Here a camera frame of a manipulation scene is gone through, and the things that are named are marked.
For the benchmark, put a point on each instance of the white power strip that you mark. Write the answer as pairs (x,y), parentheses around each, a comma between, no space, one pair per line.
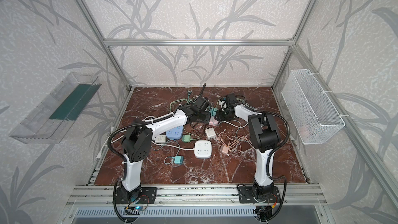
(203,149)

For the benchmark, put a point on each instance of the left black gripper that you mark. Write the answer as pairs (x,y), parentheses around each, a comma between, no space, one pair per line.
(200,112)

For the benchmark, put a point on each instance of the clear plastic wall bin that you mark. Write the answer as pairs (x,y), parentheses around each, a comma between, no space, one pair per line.
(50,121)

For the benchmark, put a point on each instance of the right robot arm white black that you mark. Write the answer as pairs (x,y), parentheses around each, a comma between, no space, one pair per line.
(264,137)

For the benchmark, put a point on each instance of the blue power strip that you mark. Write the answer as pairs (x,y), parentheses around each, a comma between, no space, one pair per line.
(175,133)

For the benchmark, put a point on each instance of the pink power strip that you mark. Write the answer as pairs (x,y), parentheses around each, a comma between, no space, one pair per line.
(213,121)

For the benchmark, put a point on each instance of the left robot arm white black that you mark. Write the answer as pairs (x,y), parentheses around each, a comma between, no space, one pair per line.
(133,142)

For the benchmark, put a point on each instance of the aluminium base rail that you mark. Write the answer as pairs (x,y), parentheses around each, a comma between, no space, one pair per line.
(195,195)

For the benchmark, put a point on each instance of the white wire mesh basket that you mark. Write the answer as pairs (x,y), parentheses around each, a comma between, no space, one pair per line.
(314,115)

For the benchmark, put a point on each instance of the teal charger plug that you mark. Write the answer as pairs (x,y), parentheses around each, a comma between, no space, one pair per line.
(178,160)

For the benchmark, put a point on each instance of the white charger plug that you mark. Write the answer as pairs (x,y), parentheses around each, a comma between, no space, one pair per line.
(210,133)

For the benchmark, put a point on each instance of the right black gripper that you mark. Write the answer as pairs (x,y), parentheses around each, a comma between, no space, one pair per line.
(224,111)

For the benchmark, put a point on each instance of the green charger plug front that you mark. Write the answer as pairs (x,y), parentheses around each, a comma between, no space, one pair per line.
(186,138)

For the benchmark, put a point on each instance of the white charger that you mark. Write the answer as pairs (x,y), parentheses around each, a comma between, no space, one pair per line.
(161,139)

